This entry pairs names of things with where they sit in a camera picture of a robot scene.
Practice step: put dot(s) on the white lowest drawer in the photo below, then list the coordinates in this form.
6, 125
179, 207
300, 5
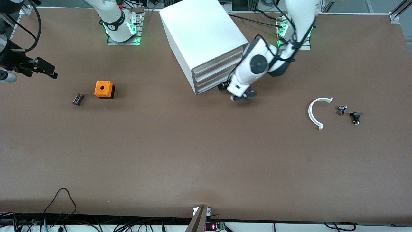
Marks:
212, 83

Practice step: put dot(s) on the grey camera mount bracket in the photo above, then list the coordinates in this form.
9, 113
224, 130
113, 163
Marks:
199, 220

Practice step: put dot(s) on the aluminium frame profile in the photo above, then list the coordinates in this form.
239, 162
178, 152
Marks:
25, 9

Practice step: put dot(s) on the red LED device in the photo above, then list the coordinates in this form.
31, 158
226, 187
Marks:
213, 226

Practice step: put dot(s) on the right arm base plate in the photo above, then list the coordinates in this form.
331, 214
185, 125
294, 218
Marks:
124, 43

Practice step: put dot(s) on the white drawer cabinet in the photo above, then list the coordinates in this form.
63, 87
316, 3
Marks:
199, 29

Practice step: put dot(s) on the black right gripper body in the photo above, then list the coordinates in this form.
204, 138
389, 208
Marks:
13, 59

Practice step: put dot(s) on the black button part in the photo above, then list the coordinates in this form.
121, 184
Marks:
356, 116

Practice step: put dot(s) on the white curved plastic arc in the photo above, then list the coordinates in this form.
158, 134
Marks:
310, 112

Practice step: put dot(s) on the small grey metal part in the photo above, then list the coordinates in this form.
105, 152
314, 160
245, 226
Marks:
341, 110

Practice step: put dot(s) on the orange button enclosure box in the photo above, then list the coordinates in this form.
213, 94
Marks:
103, 88

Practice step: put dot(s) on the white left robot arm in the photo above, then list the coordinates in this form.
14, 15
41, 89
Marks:
257, 64

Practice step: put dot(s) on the white highest drawer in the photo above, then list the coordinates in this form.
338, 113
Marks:
217, 59

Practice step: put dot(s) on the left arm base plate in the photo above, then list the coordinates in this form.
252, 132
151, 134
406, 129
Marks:
305, 47

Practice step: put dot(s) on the small black terminal block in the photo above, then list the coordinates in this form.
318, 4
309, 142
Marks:
78, 99

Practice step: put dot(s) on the white middle drawer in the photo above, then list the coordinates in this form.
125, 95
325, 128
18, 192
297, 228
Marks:
215, 70

